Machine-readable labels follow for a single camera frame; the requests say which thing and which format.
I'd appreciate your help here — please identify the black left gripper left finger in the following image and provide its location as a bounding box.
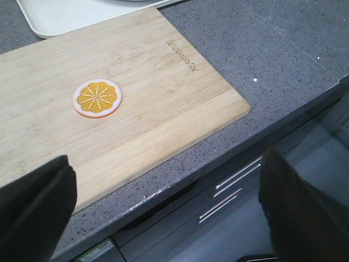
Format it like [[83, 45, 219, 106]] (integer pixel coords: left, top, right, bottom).
[[1, 155, 77, 261]]

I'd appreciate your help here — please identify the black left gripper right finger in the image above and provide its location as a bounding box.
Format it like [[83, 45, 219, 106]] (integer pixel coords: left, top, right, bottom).
[[258, 148, 348, 261]]

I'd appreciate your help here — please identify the blue plate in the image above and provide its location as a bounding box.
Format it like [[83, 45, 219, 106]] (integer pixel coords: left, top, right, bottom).
[[121, 0, 150, 2]]

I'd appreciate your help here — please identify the white tray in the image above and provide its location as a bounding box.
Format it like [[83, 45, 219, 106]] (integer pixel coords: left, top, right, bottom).
[[17, 0, 178, 39]]

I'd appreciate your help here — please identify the grey drawer cabinet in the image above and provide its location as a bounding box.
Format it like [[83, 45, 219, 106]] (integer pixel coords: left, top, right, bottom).
[[76, 95, 348, 261]]

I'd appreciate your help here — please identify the orange slice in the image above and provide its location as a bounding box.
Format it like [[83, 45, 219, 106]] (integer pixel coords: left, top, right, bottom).
[[72, 78, 123, 118]]

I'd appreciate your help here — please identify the wooden cutting board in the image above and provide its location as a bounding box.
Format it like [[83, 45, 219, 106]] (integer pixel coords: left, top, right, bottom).
[[1, 8, 250, 210]]

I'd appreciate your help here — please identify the lower drawer handle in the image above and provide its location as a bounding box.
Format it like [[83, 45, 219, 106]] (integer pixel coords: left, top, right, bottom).
[[197, 187, 243, 224]]

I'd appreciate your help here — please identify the drawer handle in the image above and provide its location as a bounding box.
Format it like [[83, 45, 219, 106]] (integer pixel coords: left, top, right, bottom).
[[211, 156, 263, 198], [197, 187, 243, 224]]

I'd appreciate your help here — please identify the upper drawer handle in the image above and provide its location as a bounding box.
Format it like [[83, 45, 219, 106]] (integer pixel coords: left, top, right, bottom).
[[211, 156, 263, 198]]

